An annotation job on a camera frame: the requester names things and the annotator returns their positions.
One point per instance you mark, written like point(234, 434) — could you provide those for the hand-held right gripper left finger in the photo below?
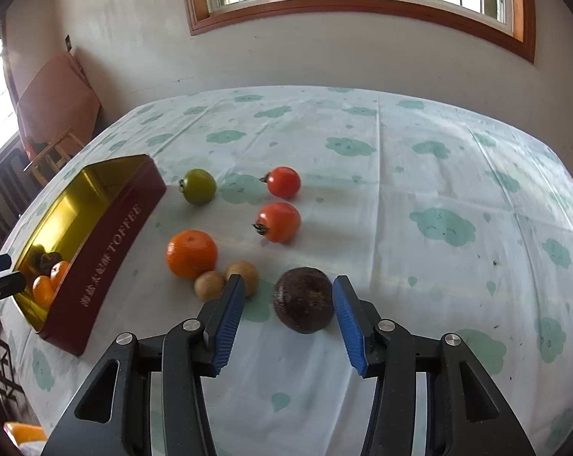
point(227, 327)

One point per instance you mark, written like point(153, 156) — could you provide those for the white cloud print tablecloth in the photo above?
point(410, 270)

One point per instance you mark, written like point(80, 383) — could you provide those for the large mandarin orange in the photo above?
point(191, 254)
point(59, 273)

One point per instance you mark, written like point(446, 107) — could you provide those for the orange yellow packet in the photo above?
point(25, 432)

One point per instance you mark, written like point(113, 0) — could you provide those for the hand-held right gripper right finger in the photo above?
point(350, 327)

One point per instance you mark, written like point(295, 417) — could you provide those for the dark brown water chestnut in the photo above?
point(303, 299)
point(46, 261)

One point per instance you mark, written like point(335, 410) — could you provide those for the red gold rectangular tin box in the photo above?
point(110, 256)

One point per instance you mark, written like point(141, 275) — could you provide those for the dark wall switch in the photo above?
point(68, 42)

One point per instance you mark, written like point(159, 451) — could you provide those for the wooden stool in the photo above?
point(49, 147)

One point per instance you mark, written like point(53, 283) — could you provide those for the red tomato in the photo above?
point(284, 182)
point(278, 222)

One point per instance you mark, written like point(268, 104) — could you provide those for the dark wooden bench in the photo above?
point(1, 199)

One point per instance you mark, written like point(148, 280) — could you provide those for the green tomato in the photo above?
point(199, 186)

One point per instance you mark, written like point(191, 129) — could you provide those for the wooden framed window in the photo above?
point(196, 9)

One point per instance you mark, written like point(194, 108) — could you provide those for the small mandarin orange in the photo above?
point(42, 292)

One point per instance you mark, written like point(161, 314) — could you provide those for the tan longan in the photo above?
point(246, 273)
point(209, 286)

